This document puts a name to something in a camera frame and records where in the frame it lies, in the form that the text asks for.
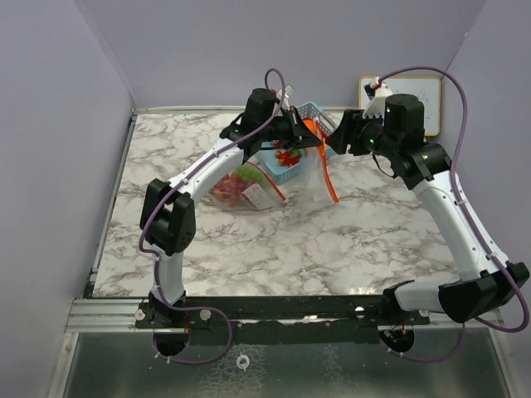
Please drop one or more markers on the green grape bunch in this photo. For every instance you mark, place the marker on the green grape bunch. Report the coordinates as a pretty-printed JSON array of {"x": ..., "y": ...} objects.
[{"x": 249, "y": 172}]

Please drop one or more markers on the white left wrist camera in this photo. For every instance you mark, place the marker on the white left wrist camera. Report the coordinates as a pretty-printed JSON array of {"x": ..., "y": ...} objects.
[{"x": 284, "y": 95}]

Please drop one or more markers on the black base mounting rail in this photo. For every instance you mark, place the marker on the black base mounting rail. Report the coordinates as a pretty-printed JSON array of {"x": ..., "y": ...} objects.
[{"x": 270, "y": 320}]

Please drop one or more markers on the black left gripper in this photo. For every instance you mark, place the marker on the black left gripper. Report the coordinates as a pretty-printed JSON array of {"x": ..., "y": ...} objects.
[{"x": 299, "y": 133}]

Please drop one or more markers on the blue plastic basket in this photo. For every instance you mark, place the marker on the blue plastic basket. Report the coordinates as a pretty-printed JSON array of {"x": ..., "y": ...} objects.
[{"x": 267, "y": 159}]

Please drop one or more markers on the orange fruit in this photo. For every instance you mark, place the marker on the orange fruit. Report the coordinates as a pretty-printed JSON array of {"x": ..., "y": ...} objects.
[{"x": 310, "y": 124}]

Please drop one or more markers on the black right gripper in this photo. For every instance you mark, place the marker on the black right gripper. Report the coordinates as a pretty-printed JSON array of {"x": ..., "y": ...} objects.
[{"x": 348, "y": 133}]

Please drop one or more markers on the clear zip bag orange zipper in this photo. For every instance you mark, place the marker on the clear zip bag orange zipper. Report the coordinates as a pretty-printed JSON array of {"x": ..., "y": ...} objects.
[{"x": 260, "y": 196}]

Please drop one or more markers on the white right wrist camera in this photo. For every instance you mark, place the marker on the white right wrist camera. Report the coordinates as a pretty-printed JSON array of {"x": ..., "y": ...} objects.
[{"x": 377, "y": 92}]

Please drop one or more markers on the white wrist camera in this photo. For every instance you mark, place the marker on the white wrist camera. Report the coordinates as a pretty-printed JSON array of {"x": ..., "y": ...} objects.
[
  {"x": 284, "y": 95},
  {"x": 377, "y": 92}
]

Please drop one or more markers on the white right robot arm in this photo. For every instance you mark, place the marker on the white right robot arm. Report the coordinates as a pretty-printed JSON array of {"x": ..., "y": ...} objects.
[{"x": 486, "y": 278}]

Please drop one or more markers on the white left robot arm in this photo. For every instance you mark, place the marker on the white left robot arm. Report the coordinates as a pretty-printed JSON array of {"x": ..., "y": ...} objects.
[{"x": 168, "y": 220}]

